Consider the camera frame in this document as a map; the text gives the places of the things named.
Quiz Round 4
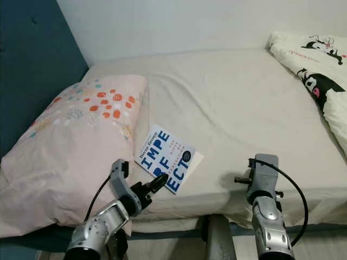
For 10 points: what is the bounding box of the pink patterned pillow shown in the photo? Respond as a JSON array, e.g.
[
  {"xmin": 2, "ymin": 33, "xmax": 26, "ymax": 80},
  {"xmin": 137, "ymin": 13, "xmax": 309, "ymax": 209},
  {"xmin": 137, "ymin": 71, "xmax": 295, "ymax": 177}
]
[{"xmin": 0, "ymin": 75, "xmax": 150, "ymax": 239}]

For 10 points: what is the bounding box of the cream cartoon print blanket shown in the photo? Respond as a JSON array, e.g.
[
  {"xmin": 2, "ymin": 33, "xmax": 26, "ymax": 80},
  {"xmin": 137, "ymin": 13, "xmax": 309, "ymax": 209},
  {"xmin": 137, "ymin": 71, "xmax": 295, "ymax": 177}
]
[{"xmin": 267, "ymin": 31, "xmax": 347, "ymax": 144}]

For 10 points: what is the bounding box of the robot left leg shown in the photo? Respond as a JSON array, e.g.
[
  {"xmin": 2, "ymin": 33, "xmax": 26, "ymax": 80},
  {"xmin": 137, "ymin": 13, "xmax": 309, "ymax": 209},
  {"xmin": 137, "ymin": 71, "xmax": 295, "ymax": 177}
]
[{"xmin": 107, "ymin": 230, "xmax": 131, "ymax": 260}]

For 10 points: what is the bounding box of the beige bed mattress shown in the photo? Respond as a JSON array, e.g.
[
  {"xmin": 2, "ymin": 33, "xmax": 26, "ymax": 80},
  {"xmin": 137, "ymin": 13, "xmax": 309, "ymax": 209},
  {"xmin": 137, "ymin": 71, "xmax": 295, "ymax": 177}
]
[{"xmin": 81, "ymin": 48, "xmax": 347, "ymax": 233}]

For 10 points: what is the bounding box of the teal upholstered headboard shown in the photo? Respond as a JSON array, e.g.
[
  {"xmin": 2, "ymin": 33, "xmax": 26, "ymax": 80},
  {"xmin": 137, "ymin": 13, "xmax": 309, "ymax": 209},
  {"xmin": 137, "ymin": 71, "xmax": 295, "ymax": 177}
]
[{"xmin": 0, "ymin": 0, "xmax": 90, "ymax": 158}]

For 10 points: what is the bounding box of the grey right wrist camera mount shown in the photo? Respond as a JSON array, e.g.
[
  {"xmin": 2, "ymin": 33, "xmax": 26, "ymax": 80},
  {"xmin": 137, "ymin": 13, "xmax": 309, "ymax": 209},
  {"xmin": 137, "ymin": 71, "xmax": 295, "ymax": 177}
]
[{"xmin": 247, "ymin": 154, "xmax": 281, "ymax": 204}]

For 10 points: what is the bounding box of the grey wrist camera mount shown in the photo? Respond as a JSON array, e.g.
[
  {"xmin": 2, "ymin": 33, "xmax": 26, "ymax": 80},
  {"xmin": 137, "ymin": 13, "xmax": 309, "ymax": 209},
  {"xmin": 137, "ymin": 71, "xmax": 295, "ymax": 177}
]
[
  {"xmin": 110, "ymin": 159, "xmax": 142, "ymax": 215},
  {"xmin": 247, "ymin": 154, "xmax": 281, "ymax": 204}
]

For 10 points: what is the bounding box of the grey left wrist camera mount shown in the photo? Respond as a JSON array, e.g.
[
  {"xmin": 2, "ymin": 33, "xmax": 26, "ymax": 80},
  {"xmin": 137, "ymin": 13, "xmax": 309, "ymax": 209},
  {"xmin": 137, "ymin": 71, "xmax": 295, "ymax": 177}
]
[{"xmin": 110, "ymin": 159, "xmax": 142, "ymax": 215}]

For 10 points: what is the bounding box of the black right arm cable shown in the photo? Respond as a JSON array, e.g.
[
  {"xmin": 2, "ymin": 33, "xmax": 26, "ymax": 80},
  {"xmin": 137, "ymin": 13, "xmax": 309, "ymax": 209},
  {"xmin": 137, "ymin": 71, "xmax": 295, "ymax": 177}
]
[{"xmin": 249, "ymin": 158, "xmax": 309, "ymax": 247}]

